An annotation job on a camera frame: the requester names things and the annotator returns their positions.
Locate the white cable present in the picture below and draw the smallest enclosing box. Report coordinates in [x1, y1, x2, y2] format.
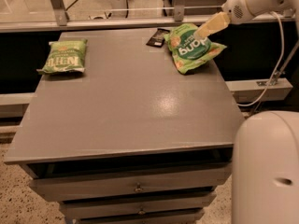
[236, 11, 286, 108]

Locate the green kettle chips bag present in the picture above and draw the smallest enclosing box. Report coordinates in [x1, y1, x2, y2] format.
[37, 39, 87, 75]

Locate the grey metal railing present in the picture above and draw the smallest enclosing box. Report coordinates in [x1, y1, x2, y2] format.
[0, 0, 297, 34]

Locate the black rxbar chocolate bar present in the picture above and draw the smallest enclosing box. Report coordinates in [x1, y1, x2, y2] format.
[147, 28, 169, 48]

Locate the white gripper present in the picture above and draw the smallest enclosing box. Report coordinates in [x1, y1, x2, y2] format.
[193, 0, 253, 39]

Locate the middle grey drawer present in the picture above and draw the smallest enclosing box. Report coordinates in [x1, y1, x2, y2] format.
[60, 191, 216, 219]

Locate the top grey drawer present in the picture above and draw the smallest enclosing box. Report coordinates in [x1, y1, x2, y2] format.
[30, 163, 231, 202]

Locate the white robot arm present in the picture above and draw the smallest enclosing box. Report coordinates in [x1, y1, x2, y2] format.
[194, 0, 299, 224]

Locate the grey low side shelf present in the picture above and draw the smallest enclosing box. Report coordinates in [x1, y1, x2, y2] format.
[226, 78, 292, 104]

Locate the bottom grey drawer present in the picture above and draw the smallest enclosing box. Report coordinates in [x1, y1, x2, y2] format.
[79, 209, 205, 224]

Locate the grey drawer cabinet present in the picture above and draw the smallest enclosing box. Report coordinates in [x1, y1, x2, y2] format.
[3, 26, 247, 224]

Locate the grey drawer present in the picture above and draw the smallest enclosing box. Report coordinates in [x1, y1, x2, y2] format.
[30, 163, 231, 202]
[60, 191, 216, 219]
[79, 209, 205, 224]

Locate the green dang rice chip bag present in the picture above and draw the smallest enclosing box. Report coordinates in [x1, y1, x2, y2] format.
[164, 23, 226, 75]

